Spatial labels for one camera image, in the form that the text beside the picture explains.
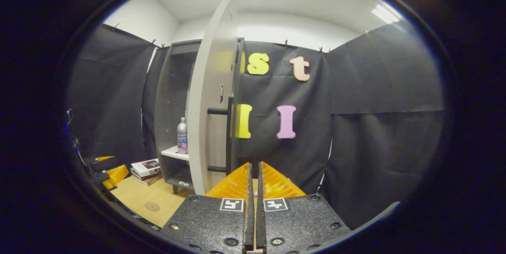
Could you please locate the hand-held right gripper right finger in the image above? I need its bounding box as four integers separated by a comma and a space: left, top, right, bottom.
256, 161, 351, 254

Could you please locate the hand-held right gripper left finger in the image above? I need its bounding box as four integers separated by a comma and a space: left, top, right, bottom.
160, 162, 254, 254

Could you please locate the black backdrop cloth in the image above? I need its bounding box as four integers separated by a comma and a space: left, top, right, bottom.
65, 23, 445, 229

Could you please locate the black door handle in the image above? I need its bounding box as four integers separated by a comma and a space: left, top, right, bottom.
207, 96, 234, 174

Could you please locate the brown cover book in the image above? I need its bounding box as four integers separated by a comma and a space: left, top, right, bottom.
132, 174, 163, 187

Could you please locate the silver bottle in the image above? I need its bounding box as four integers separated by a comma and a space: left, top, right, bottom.
177, 117, 189, 155

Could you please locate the white cover book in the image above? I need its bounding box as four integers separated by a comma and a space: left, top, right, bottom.
130, 159, 161, 177

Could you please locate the beige cabinet door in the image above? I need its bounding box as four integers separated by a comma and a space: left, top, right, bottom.
185, 0, 245, 196

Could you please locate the white cabinet shelf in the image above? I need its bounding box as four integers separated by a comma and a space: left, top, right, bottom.
161, 145, 190, 161

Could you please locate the small ceiling light panel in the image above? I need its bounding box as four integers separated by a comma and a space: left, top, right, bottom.
371, 4, 400, 24

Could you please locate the black cover book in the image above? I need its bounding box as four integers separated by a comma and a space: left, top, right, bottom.
130, 170, 162, 181

